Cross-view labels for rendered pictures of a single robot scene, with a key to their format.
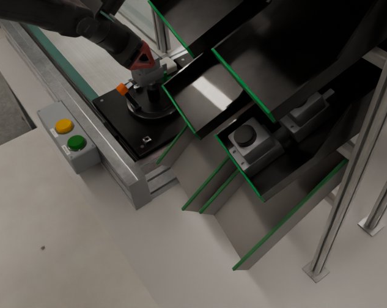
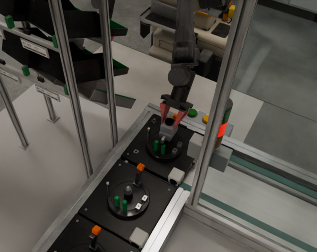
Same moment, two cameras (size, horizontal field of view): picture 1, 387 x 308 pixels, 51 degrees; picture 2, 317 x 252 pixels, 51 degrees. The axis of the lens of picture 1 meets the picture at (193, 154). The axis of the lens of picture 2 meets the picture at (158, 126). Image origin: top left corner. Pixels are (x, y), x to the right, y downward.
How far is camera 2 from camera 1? 1.46 m
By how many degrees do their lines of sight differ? 76
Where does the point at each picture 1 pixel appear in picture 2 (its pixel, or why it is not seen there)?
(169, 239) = (125, 111)
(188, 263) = not seen: hidden behind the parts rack
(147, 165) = (147, 115)
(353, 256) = (35, 128)
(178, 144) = (125, 100)
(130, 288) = (131, 91)
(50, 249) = not seen: hidden behind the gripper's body
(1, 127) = not seen: outside the picture
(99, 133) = (186, 124)
